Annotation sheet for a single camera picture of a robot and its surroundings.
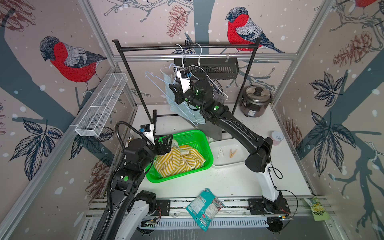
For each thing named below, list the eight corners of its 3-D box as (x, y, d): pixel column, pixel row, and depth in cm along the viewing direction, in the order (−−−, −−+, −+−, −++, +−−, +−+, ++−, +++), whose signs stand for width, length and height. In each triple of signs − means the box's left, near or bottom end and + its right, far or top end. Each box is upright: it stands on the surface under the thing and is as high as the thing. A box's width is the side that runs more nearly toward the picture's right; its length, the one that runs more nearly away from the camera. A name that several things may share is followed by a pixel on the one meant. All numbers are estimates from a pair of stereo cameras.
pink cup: (270, 145, 99) (274, 140, 94) (267, 136, 104) (270, 131, 99) (281, 145, 99) (285, 140, 94) (277, 136, 104) (281, 131, 99)
